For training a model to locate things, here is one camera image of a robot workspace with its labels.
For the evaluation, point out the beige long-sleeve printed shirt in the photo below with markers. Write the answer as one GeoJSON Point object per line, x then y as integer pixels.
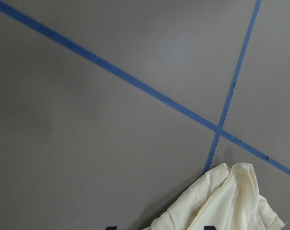
{"type": "Point", "coordinates": [225, 197]}

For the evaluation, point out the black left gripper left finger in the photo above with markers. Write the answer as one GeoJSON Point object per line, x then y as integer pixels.
{"type": "Point", "coordinates": [111, 228]}

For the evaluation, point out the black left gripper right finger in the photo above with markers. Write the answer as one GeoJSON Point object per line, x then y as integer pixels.
{"type": "Point", "coordinates": [209, 228]}

